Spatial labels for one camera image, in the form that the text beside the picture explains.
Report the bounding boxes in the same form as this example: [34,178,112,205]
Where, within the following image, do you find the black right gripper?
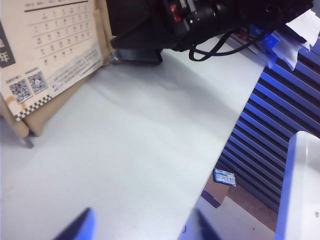
[106,0,241,66]

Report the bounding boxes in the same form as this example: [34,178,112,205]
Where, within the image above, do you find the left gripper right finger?
[184,208,216,240]

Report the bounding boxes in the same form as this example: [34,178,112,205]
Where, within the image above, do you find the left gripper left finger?
[52,206,97,240]

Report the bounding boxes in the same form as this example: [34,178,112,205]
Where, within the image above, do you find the May calendar paper page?
[0,0,103,122]

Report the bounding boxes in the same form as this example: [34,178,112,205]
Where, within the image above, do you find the beige canvas calendar stand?
[0,0,121,150]

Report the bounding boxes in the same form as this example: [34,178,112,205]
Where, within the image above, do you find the brown cardboard box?
[201,172,280,232]

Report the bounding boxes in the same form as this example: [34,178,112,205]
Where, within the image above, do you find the blue white label sticker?
[214,167,236,186]

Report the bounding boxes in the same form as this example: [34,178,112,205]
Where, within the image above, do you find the white plastic bin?
[274,130,320,240]

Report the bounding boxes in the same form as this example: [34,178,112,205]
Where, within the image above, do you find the blue slatted cabinet front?
[216,47,320,213]

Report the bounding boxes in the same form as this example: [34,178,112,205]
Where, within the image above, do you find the white loose paper sheets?
[271,9,320,72]

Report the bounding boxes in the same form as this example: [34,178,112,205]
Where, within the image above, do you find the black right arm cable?
[188,23,278,61]

